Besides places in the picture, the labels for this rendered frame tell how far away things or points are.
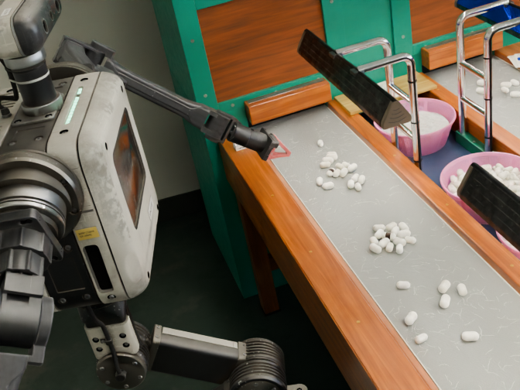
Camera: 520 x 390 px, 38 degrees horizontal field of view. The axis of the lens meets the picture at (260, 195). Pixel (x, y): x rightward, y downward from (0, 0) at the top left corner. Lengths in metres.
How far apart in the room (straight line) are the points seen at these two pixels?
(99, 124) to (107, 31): 2.01
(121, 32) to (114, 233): 2.06
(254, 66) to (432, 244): 0.95
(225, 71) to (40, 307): 1.59
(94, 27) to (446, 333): 2.07
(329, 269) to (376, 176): 0.47
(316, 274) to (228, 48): 0.95
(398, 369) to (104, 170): 0.77
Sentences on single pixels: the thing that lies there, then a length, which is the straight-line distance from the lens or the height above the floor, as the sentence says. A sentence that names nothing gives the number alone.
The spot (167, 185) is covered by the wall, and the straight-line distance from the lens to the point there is 3.56.
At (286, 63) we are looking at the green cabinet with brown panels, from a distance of 2.61.
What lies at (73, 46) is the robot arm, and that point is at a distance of 2.02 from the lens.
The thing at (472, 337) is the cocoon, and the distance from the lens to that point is 1.71.
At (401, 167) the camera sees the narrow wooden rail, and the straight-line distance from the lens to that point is 2.26.
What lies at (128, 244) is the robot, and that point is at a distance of 1.29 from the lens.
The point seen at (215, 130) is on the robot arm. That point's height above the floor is 1.02.
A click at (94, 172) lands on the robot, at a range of 1.21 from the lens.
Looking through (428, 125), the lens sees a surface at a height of 0.74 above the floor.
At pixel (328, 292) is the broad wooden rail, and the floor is 0.77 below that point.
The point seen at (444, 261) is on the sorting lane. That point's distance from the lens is 1.93.
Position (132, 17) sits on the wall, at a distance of 3.24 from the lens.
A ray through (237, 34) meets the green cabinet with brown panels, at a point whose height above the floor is 1.09.
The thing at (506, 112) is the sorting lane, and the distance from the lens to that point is 2.57.
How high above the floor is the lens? 1.95
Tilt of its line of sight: 32 degrees down
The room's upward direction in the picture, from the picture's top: 12 degrees counter-clockwise
